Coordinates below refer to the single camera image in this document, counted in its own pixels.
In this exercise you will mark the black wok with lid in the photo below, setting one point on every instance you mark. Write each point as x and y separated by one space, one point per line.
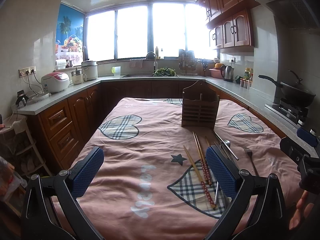
297 95

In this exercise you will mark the range hood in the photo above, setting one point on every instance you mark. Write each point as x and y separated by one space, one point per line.
295 14

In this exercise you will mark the person's right hand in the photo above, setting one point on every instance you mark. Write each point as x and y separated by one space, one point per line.
303 208

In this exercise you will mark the chrome kitchen faucet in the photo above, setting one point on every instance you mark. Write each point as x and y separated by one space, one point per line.
152 56

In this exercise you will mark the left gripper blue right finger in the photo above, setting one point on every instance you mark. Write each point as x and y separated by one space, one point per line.
224 171

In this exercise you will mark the dish drying rack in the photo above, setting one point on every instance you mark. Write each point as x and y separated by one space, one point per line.
187 62

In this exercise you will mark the stainless steel fork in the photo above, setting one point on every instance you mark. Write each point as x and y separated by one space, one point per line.
225 149
250 155

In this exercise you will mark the pink dish cloth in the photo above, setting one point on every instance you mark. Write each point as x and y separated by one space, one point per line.
136 63

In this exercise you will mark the clear jug green handle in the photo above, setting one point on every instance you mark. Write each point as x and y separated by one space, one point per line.
116 70

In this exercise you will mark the upper wooden wall cabinets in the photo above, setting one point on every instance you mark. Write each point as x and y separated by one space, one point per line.
229 22

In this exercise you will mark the green vegetables in sink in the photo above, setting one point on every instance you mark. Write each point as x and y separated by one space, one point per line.
165 72

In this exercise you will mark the large white rice cooker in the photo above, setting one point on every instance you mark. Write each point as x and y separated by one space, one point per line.
90 69

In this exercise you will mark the wall power outlet strip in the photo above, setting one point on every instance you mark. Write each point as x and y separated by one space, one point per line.
27 71

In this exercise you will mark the red dotted wooden chopstick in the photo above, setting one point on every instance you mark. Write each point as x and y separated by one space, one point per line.
206 179

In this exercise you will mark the tropical fruit poster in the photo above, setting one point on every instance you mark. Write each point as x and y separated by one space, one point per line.
69 30

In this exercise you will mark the knife block with knives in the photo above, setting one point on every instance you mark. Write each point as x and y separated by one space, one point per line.
204 67

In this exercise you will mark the wooden utensil holder box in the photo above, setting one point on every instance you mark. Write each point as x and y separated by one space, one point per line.
199 106

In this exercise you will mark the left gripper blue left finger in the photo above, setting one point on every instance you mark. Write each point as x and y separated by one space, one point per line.
83 172

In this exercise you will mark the lower wooden base cabinets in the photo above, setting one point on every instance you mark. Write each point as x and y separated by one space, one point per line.
136 122

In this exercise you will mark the condiment bottles group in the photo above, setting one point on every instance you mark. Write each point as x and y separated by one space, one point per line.
247 80

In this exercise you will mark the white red rice cooker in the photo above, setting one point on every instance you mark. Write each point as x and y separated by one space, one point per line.
55 82

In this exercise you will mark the pink bedsheet table cover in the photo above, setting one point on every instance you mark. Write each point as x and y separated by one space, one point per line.
150 202

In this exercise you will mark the stainless electric kettle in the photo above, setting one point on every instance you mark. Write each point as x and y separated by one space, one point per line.
227 73

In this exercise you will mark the yellow dish soap bottle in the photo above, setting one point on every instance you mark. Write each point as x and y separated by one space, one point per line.
157 52

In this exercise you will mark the paper towel roll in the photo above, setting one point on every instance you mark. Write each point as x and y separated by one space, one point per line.
60 64

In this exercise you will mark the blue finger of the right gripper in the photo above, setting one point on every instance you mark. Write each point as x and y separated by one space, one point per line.
308 137

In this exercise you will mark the pink plastic container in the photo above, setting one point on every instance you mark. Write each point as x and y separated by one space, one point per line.
215 73

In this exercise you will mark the kitchen window frame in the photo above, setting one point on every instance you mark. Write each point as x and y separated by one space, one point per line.
129 33

